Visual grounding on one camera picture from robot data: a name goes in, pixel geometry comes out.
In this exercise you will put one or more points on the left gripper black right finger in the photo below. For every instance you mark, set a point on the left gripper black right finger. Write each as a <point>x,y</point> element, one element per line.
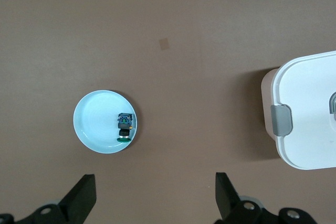
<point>228,203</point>

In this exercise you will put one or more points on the green push button switch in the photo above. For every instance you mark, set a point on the green push button switch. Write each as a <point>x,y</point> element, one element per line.
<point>124,121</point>

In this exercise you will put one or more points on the small brown tape patch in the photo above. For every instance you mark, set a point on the small brown tape patch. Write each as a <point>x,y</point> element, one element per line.
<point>164,44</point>

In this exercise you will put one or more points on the white lunch box grey clips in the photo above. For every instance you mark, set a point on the white lunch box grey clips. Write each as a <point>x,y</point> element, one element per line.
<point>309,103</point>

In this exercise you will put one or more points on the round light blue plate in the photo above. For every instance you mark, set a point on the round light blue plate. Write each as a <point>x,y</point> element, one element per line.
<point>97,119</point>

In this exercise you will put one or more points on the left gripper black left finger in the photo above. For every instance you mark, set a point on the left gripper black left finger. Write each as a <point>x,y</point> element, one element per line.
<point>76,203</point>

